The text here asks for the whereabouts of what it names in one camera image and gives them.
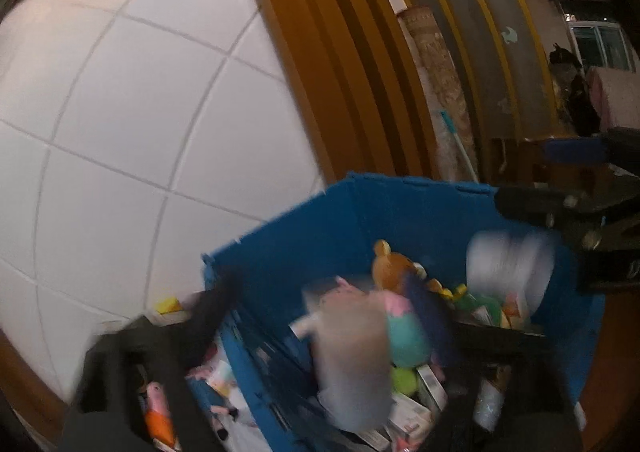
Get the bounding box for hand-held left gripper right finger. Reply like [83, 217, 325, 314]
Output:
[440, 321, 586, 452]

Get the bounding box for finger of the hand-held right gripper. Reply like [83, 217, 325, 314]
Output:
[494, 185, 640, 253]
[544, 126, 640, 169]

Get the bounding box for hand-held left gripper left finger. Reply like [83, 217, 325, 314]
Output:
[60, 272, 246, 452]

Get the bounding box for white cylindrical container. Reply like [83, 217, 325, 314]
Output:
[465, 229, 557, 314]

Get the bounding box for blue plastic crate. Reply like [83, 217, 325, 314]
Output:
[201, 171, 607, 452]

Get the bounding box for yellow green toy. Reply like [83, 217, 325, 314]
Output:
[429, 279, 503, 315]

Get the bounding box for dark bag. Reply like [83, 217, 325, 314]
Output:
[547, 45, 602, 136]

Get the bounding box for pink white packet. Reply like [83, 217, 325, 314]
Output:
[187, 358, 237, 394]

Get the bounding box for dark navy plush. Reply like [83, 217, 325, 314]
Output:
[404, 272, 453, 364]

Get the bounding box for pink pig plush orange dress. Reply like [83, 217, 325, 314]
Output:
[142, 379, 182, 451]

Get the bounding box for pink pig plush blue clothes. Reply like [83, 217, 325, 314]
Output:
[290, 276, 437, 369]

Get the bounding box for green ball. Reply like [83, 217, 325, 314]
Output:
[390, 364, 422, 396]

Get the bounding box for window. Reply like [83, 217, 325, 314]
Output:
[569, 22, 632, 72]

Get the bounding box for white pink small box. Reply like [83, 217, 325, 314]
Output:
[387, 389, 434, 439]

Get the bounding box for brown bear plush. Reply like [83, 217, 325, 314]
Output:
[372, 239, 427, 294]

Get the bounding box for grey door with blue stickers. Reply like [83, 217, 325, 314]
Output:
[395, 0, 557, 143]

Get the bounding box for rolled patterned rug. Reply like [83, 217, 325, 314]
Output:
[397, 6, 482, 181]

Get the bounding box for wooden door frame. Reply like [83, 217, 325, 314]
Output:
[231, 0, 453, 188]

